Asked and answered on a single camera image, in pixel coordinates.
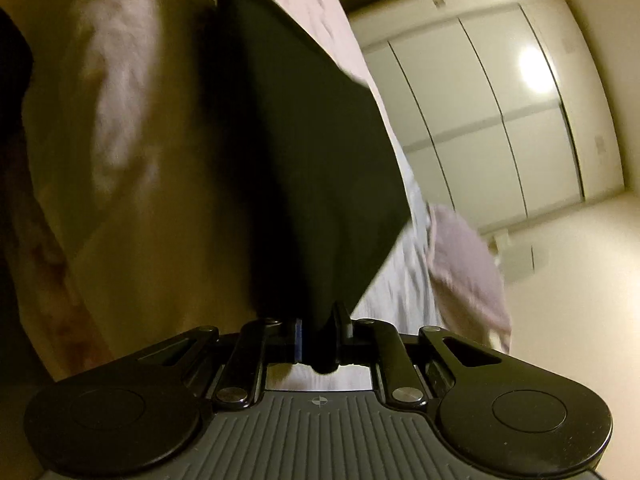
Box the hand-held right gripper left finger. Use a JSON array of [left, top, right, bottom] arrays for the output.
[[137, 317, 305, 409]]

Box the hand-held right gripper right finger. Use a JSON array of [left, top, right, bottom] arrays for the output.
[[332, 302, 504, 407]]

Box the black garment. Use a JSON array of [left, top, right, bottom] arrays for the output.
[[215, 0, 414, 374]]

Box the pink pillow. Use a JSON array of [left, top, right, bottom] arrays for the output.
[[425, 203, 513, 357]]

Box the white box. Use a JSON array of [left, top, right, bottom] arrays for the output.
[[492, 232, 535, 281]]

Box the cream cloth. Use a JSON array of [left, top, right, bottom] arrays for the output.
[[0, 0, 307, 382]]

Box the white wardrobe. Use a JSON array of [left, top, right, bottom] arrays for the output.
[[349, 2, 587, 234]]

